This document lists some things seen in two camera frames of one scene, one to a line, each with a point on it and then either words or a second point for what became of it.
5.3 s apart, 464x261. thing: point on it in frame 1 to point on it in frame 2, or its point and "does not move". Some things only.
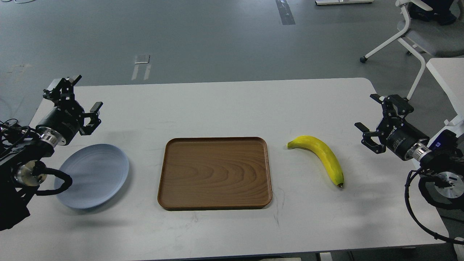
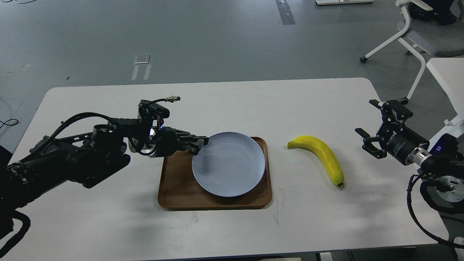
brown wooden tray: (214, 173) does not move
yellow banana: (327, 154) does not move
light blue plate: (98, 172) to (232, 165)
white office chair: (422, 37) does not move
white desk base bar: (334, 2) does not move
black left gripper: (67, 119) to (166, 143)
